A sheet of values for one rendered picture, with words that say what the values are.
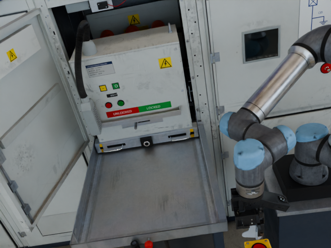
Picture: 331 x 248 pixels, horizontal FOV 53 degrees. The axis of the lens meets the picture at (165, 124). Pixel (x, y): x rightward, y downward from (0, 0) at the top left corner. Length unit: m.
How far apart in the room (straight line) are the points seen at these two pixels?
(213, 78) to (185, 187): 0.58
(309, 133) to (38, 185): 1.15
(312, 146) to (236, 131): 0.46
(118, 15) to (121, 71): 0.76
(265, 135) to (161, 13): 1.44
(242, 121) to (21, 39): 0.95
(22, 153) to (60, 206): 0.84
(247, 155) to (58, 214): 1.70
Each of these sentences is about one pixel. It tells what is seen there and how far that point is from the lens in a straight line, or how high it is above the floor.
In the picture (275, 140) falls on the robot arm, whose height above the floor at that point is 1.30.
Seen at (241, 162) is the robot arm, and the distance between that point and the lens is 0.85.
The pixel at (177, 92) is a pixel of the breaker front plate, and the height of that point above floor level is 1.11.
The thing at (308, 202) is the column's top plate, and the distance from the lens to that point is 1.51.
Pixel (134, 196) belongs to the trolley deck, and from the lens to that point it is 1.50.
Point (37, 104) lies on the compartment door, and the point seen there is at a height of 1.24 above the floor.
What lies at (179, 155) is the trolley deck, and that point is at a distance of 1.65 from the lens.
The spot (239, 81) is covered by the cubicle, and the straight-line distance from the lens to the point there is 1.73.
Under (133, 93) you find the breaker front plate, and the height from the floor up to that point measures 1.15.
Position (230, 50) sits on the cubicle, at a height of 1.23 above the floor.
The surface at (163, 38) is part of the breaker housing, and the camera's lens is 1.53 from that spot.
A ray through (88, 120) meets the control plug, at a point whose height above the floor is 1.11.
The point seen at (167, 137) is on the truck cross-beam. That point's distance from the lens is 1.71.
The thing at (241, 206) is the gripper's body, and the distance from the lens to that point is 0.97.
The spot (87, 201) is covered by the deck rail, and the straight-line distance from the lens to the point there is 1.56.
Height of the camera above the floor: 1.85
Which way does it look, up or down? 33 degrees down
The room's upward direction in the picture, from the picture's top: 12 degrees counter-clockwise
